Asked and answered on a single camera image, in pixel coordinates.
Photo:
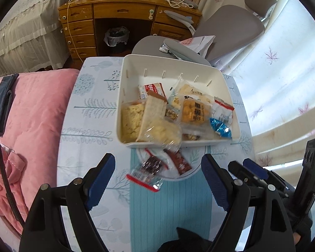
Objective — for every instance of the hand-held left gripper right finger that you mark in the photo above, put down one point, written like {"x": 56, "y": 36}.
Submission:
{"x": 215, "y": 185}

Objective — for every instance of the white paper bag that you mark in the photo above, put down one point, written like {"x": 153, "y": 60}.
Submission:
{"x": 199, "y": 44}

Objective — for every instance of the white lace cover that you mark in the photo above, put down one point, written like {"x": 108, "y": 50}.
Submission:
{"x": 23, "y": 26}

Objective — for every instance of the pink blanket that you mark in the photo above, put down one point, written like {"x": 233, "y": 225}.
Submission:
{"x": 42, "y": 110}

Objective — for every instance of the clear beige cracker packet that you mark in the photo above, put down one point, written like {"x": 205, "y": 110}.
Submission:
{"x": 162, "y": 134}

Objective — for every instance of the blue foil snack packet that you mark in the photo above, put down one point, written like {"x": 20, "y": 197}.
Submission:
{"x": 221, "y": 127}

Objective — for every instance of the blue grey cloth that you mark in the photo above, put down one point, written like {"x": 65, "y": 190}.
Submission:
{"x": 1, "y": 99}

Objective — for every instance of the small beige cracker packet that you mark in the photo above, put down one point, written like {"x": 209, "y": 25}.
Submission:
{"x": 130, "y": 122}

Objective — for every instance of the red white chips bag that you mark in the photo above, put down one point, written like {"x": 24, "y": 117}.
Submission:
{"x": 223, "y": 110}

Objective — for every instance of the white leaf print curtain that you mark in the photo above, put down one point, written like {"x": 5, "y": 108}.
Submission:
{"x": 286, "y": 71}

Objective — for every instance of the brown chocolate packet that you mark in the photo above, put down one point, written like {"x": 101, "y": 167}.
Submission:
{"x": 179, "y": 162}

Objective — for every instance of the person's right hand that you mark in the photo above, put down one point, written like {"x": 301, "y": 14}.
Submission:
{"x": 302, "y": 228}

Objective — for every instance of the small clear nut packet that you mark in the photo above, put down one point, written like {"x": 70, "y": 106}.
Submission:
{"x": 172, "y": 113}

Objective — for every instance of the wooden desk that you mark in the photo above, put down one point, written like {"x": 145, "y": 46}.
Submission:
{"x": 126, "y": 10}

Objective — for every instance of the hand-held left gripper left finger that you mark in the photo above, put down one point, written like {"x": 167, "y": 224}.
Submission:
{"x": 99, "y": 182}

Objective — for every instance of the dark snack packet red edge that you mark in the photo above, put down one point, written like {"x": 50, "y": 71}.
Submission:
{"x": 148, "y": 170}

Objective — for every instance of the white biscuit packet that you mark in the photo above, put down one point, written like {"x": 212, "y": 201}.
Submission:
{"x": 153, "y": 110}

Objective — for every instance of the pale rice cracker packet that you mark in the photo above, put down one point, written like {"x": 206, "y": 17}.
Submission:
{"x": 197, "y": 92}

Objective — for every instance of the white plastic storage box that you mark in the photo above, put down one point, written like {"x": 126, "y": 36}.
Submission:
{"x": 152, "y": 67}

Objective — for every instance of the crumpled pink garment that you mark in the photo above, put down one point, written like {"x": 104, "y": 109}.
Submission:
{"x": 2, "y": 178}

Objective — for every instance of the red label rice cracker packet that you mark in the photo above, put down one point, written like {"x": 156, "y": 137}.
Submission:
{"x": 155, "y": 89}

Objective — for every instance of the teal striped mat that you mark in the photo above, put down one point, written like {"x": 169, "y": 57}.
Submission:
{"x": 170, "y": 210}

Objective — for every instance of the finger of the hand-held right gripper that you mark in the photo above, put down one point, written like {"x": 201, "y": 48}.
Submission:
{"x": 254, "y": 168}
{"x": 239, "y": 170}

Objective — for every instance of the trash bin with white bag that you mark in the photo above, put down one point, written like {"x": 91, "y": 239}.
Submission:
{"x": 116, "y": 36}

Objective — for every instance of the white round plate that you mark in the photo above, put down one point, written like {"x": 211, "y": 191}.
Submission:
{"x": 197, "y": 168}

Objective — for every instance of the grey office chair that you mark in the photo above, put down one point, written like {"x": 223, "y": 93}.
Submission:
{"x": 231, "y": 29}

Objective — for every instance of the orange puff snack packet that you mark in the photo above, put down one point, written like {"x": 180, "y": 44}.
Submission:
{"x": 195, "y": 113}

